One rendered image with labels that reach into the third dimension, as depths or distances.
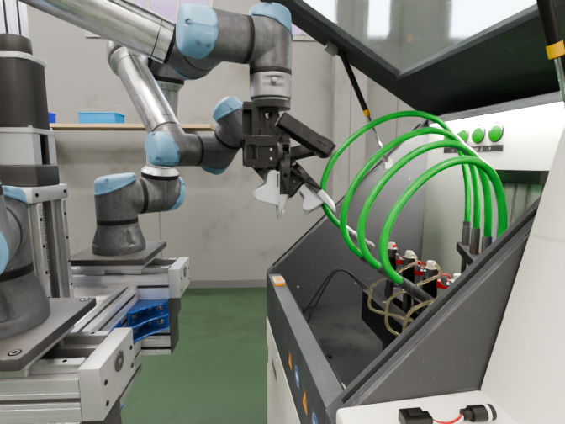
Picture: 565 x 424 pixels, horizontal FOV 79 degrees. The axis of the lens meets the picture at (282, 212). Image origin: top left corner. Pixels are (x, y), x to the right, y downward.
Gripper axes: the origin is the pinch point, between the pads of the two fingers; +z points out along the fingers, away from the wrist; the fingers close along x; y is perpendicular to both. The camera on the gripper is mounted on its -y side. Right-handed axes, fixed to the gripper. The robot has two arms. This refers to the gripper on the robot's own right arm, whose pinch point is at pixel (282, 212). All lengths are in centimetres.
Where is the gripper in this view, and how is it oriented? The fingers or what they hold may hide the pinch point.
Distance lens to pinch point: 65.2
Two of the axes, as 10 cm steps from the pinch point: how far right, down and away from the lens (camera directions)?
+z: 0.0, 9.9, 1.4
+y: -9.8, 0.3, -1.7
